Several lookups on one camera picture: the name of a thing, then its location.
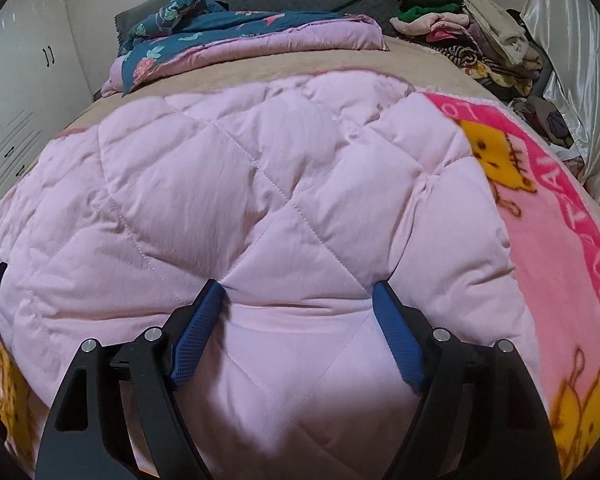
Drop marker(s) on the beige bed blanket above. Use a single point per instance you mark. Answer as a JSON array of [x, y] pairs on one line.
[[405, 67]]

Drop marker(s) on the white satin curtain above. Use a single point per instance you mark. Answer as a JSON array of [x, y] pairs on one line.
[[580, 60]]

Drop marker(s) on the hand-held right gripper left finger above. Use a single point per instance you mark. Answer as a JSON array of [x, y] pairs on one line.
[[196, 339]]

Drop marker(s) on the pile of mixed clothes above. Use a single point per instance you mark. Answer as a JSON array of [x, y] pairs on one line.
[[480, 30]]

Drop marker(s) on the teal floral quilt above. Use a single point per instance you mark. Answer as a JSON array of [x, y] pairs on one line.
[[230, 26]]

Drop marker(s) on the pink printed blanket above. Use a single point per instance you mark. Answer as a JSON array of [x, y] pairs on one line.
[[555, 240]]

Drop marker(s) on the white wardrobe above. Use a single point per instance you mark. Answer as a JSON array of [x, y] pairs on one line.
[[20, 85]]

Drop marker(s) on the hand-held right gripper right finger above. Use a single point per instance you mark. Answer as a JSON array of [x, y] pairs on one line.
[[401, 340]]

